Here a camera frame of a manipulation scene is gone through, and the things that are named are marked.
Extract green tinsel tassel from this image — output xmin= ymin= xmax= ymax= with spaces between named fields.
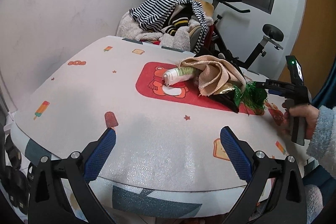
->
xmin=240 ymin=81 xmax=268 ymax=115

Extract green snack bag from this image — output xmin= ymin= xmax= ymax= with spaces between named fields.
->
xmin=209 ymin=83 xmax=242 ymax=113

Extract beige knit cloth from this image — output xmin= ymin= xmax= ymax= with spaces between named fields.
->
xmin=177 ymin=55 xmax=247 ymax=96

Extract white green paper cup stack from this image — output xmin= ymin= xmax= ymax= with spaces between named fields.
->
xmin=162 ymin=67 xmax=198 ymax=86

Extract right hand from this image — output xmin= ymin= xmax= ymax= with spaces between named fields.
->
xmin=281 ymin=105 xmax=319 ymax=140

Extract blue curtain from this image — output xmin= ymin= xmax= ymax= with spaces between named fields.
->
xmin=313 ymin=59 xmax=336 ymax=109

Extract light blue fleece right sleeve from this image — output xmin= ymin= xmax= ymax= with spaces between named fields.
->
xmin=306 ymin=106 xmax=335 ymax=178

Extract black exercise bike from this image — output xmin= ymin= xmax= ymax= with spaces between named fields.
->
xmin=208 ymin=0 xmax=284 ymax=69

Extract printed table mat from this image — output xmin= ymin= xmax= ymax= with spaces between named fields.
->
xmin=10 ymin=36 xmax=308 ymax=218

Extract black shoe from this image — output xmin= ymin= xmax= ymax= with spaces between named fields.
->
xmin=1 ymin=132 xmax=29 ymax=215

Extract chair with clothes pile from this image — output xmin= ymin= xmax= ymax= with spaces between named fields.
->
xmin=116 ymin=0 xmax=214 ymax=52

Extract striped shirt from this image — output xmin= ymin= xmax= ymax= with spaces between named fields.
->
xmin=129 ymin=0 xmax=209 ymax=53

